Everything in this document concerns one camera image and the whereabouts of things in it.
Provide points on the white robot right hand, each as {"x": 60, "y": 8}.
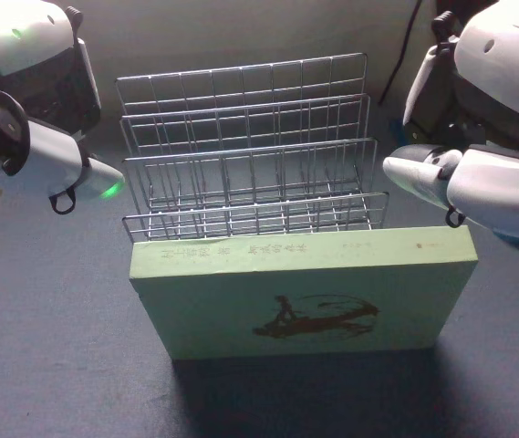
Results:
{"x": 496, "y": 187}

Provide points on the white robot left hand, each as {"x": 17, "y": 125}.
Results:
{"x": 49, "y": 150}

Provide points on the light green book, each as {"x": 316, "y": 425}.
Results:
{"x": 241, "y": 310}

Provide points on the grey table cloth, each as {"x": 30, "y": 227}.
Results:
{"x": 58, "y": 342}

